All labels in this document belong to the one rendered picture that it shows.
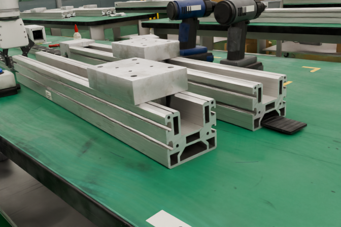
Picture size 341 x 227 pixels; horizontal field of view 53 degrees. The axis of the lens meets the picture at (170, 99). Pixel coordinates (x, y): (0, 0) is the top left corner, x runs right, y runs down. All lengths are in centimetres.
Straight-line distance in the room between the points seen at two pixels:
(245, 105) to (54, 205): 109
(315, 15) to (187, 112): 177
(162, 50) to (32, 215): 93
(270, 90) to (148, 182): 31
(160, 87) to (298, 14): 181
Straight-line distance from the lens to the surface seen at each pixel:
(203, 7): 111
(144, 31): 414
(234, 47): 89
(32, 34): 219
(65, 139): 67
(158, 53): 85
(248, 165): 52
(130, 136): 58
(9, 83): 105
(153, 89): 55
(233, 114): 65
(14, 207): 162
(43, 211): 154
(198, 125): 54
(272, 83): 67
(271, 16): 238
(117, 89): 57
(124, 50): 91
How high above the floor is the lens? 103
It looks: 18 degrees down
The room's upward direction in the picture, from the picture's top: 4 degrees counter-clockwise
